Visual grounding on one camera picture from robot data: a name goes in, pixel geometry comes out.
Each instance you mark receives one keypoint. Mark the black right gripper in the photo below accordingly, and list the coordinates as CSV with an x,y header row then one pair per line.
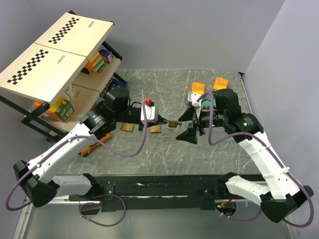
x,y
188,135

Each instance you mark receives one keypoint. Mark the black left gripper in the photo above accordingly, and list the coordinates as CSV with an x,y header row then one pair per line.
x,y
161,120

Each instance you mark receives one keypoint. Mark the large brass padlock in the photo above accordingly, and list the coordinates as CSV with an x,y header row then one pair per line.
x,y
155,129
127,127

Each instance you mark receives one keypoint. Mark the small brass padlock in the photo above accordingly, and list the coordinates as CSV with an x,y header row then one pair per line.
x,y
171,123

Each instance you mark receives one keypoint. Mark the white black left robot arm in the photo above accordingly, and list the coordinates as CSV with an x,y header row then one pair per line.
x,y
38,177

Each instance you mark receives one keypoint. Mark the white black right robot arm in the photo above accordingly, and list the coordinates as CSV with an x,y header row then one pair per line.
x,y
283,193

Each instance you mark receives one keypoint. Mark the teal oreo box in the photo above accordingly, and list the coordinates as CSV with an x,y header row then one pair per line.
x,y
205,102

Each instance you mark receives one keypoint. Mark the orange yellow box left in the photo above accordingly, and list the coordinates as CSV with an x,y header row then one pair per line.
x,y
198,88

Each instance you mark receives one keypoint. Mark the orange yellow box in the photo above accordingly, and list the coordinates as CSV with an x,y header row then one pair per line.
x,y
198,88
220,83

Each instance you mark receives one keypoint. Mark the orange yellow box right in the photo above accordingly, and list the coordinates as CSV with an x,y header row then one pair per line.
x,y
220,83

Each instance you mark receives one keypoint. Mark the orange snack bag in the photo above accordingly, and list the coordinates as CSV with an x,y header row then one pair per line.
x,y
88,149

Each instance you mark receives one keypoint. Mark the blue doritos bag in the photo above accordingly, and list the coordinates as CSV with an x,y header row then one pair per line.
x,y
110,85

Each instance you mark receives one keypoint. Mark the cardboard box on shelf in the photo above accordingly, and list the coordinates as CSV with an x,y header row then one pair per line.
x,y
77,94

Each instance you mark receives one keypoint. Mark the purple white small box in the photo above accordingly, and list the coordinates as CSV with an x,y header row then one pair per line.
x,y
106,55

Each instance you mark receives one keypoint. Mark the green orange box on shelf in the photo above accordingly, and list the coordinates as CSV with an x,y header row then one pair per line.
x,y
61,110

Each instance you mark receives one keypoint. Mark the checkerboard calibration board upper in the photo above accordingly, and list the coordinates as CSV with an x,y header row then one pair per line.
x,y
76,34

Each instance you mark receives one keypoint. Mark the checkerboard calibration board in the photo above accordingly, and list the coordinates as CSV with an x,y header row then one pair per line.
x,y
76,34
41,73

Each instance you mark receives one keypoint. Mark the checkerboard calibration board lower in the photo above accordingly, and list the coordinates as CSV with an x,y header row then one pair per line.
x,y
41,73

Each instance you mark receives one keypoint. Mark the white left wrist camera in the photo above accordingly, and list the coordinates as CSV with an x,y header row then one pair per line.
x,y
149,111

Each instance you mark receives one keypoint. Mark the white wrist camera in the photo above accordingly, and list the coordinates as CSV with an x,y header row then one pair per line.
x,y
193,99
149,111

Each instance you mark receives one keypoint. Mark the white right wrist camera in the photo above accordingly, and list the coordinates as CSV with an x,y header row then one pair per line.
x,y
193,99

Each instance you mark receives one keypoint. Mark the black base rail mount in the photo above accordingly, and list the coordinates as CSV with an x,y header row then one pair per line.
x,y
146,192

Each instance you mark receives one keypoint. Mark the black frame wooden shelf rack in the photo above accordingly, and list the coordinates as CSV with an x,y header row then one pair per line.
x,y
55,130

